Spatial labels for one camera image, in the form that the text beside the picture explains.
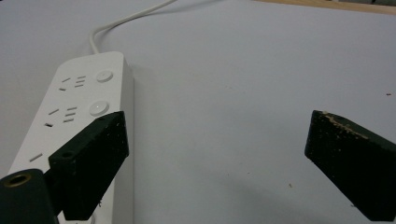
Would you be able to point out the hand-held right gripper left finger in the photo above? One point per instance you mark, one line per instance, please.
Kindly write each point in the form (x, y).
(90, 165)

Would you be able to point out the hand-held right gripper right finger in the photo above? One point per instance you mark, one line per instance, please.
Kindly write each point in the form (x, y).
(351, 161)

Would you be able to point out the white power strip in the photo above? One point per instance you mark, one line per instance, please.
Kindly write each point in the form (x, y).
(77, 102)

